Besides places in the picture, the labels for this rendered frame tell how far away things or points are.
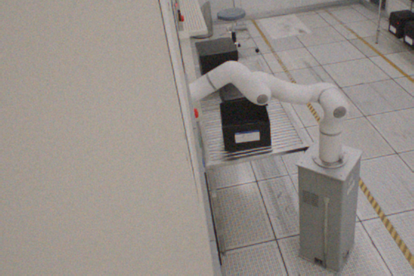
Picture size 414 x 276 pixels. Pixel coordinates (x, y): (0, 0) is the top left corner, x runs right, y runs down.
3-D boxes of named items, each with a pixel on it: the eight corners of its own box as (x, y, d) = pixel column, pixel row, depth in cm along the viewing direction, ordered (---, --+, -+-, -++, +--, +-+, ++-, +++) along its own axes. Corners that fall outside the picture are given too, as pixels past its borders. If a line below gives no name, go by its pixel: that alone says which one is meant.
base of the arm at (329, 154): (353, 152, 223) (355, 125, 213) (339, 172, 210) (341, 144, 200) (321, 143, 233) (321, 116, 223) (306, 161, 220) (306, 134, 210)
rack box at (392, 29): (385, 31, 514) (387, 11, 501) (406, 28, 517) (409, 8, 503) (396, 39, 489) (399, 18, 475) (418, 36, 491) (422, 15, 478)
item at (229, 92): (268, 106, 272) (267, 89, 266) (225, 114, 268) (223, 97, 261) (258, 86, 297) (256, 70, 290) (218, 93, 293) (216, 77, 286)
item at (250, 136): (225, 152, 233) (221, 127, 224) (222, 126, 256) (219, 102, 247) (272, 146, 234) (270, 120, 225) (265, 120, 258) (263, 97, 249)
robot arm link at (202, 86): (202, 59, 190) (148, 91, 194) (210, 82, 180) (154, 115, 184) (211, 69, 197) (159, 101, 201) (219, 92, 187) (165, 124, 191)
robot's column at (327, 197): (355, 243, 264) (364, 150, 224) (338, 276, 245) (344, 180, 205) (316, 226, 278) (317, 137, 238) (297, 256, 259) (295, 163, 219)
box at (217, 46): (241, 80, 307) (237, 49, 294) (204, 86, 303) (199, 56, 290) (233, 65, 331) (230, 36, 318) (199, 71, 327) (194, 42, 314)
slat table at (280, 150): (310, 236, 271) (310, 146, 231) (222, 256, 264) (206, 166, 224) (265, 130, 381) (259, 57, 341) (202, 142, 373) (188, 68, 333)
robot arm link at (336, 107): (338, 121, 217) (339, 82, 205) (350, 141, 201) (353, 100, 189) (316, 125, 216) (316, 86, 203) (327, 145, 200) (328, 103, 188)
